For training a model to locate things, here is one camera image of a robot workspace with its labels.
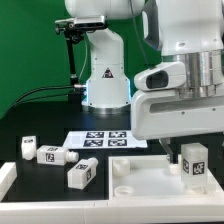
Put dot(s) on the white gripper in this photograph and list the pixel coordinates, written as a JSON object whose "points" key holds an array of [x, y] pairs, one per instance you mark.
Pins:
{"points": [[182, 111]]}

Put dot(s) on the white square table top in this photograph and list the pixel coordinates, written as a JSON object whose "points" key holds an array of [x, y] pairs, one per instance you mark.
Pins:
{"points": [[151, 177]]}

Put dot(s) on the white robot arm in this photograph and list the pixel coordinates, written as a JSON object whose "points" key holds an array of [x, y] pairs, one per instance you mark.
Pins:
{"points": [[187, 31]]}

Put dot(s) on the marker sheet on table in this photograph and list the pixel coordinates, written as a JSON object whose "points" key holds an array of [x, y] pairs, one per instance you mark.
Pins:
{"points": [[112, 139]]}

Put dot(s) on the white U-shaped obstacle fence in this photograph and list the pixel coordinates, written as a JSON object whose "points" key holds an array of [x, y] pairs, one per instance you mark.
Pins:
{"points": [[122, 210]]}

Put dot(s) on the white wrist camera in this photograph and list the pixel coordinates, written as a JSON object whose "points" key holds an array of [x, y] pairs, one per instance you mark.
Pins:
{"points": [[166, 75]]}

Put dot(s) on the camera on black stand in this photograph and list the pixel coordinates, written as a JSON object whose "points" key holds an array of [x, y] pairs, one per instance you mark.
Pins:
{"points": [[73, 30]]}

